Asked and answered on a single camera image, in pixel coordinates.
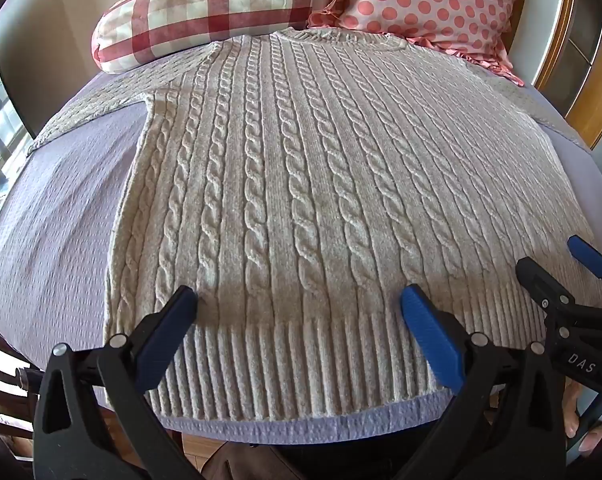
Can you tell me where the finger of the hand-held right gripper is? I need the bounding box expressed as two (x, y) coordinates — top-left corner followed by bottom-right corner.
(567, 234), (602, 282)
(515, 257), (576, 317)

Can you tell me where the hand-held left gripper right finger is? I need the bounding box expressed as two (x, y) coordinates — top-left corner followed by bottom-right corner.
(395, 283), (568, 480)

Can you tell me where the lavender textured bed sheet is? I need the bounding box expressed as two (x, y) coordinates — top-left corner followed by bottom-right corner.
(0, 67), (602, 446)

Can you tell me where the brown cloth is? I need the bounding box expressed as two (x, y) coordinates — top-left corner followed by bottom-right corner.
(200, 435), (307, 480)

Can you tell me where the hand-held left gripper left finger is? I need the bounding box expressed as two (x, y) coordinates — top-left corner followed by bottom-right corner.
(33, 285), (199, 480)

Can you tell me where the red plaid bolster pillow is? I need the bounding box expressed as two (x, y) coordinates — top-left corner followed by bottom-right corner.
(92, 0), (332, 75)

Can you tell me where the wooden framed glass door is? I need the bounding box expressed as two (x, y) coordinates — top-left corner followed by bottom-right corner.
(531, 0), (602, 151)

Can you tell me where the pink polka dot ruffled pillow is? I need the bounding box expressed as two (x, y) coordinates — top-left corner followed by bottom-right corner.
(307, 0), (529, 88)

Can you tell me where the wooden furniture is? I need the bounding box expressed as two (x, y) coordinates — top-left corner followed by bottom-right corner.
(0, 320), (38, 443)

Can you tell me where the cream cable knit sweater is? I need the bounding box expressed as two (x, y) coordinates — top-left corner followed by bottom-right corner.
(27, 28), (602, 418)

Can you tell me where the person's right hand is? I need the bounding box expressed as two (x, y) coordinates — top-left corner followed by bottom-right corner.
(563, 379), (584, 439)

